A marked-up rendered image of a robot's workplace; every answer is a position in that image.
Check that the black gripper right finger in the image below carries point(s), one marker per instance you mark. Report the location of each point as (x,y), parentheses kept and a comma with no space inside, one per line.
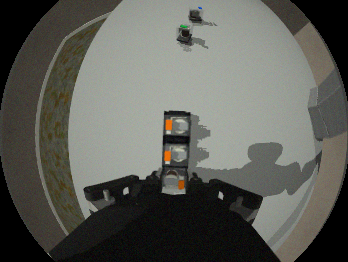
(245,203)

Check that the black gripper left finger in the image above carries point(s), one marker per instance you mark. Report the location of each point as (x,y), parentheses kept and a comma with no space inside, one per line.
(145,191)

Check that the clear relay with orange button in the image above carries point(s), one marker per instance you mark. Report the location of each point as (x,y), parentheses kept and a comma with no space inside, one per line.
(174,180)
(178,125)
(175,154)

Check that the black rack with three pockets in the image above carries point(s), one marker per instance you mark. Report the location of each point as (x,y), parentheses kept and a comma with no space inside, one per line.
(176,139)

